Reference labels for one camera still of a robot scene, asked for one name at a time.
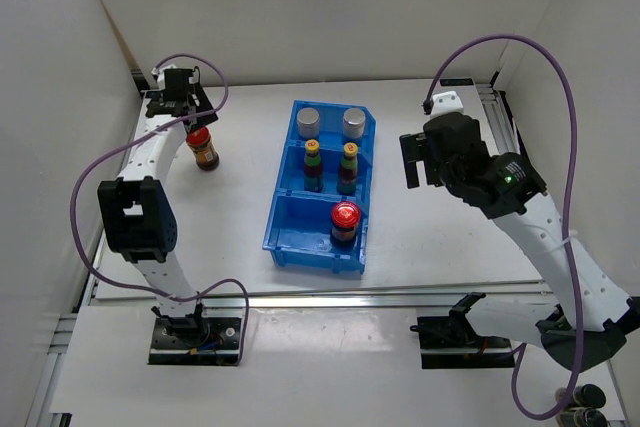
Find red-lid sauce jar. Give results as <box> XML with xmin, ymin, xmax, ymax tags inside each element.
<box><xmin>330</xmin><ymin>201</ymin><xmax>361</xmax><ymax>246</ymax></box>
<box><xmin>186</xmin><ymin>127</ymin><xmax>219</xmax><ymax>171</ymax></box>

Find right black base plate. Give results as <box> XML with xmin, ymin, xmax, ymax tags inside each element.
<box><xmin>409</xmin><ymin>316</ymin><xmax>515</xmax><ymax>370</ymax></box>

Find blue-label shaker can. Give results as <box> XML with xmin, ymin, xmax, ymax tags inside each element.
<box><xmin>342</xmin><ymin>108</ymin><xmax>367</xmax><ymax>143</ymax></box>
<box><xmin>296</xmin><ymin>107</ymin><xmax>320</xmax><ymax>140</ymax></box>

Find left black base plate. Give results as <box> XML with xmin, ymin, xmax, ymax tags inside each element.
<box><xmin>147</xmin><ymin>317</ymin><xmax>244</xmax><ymax>367</ymax></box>

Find dark corner bottle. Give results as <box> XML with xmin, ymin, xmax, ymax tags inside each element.
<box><xmin>554</xmin><ymin>383</ymin><xmax>607</xmax><ymax>409</ymax></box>
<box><xmin>556</xmin><ymin>407</ymin><xmax>608</xmax><ymax>427</ymax></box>

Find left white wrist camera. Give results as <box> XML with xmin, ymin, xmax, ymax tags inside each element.
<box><xmin>151</xmin><ymin>63</ymin><xmax>176</xmax><ymax>91</ymax></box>

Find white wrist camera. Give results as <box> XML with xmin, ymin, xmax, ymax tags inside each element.
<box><xmin>423</xmin><ymin>91</ymin><xmax>464</xmax><ymax>119</ymax></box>
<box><xmin>151</xmin><ymin>63</ymin><xmax>176</xmax><ymax>91</ymax></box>

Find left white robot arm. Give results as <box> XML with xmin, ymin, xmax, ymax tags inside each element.
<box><xmin>98</xmin><ymin>113</ymin><xmax>219</xmax><ymax>347</ymax></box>

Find blue three-compartment plastic bin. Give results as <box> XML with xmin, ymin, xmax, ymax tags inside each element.
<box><xmin>263</xmin><ymin>100</ymin><xmax>376</xmax><ymax>274</ymax></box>

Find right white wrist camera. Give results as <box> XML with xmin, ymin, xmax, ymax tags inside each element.
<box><xmin>423</xmin><ymin>91</ymin><xmax>464</xmax><ymax>119</ymax></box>

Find lower dark corner bottle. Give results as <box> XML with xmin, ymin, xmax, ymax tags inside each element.
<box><xmin>556</xmin><ymin>407</ymin><xmax>608</xmax><ymax>427</ymax></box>

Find aluminium frame rail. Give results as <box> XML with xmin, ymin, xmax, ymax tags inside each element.
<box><xmin>74</xmin><ymin>77</ymin><xmax>574</xmax><ymax>311</ymax></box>

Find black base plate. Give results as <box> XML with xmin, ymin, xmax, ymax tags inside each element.
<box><xmin>147</xmin><ymin>317</ymin><xmax>244</xmax><ymax>367</ymax></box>
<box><xmin>409</xmin><ymin>316</ymin><xmax>515</xmax><ymax>370</ymax></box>

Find yellow-cap sauce bottle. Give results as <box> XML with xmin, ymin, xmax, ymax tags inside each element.
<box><xmin>303</xmin><ymin>139</ymin><xmax>323</xmax><ymax>192</ymax></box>
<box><xmin>336</xmin><ymin>142</ymin><xmax>358</xmax><ymax>196</ymax></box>

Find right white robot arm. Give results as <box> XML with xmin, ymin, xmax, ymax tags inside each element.
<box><xmin>399</xmin><ymin>112</ymin><xmax>639</xmax><ymax>372</ymax></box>

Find upper dark corner bottle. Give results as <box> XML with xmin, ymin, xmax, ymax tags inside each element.
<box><xmin>554</xmin><ymin>383</ymin><xmax>607</xmax><ymax>409</ymax></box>

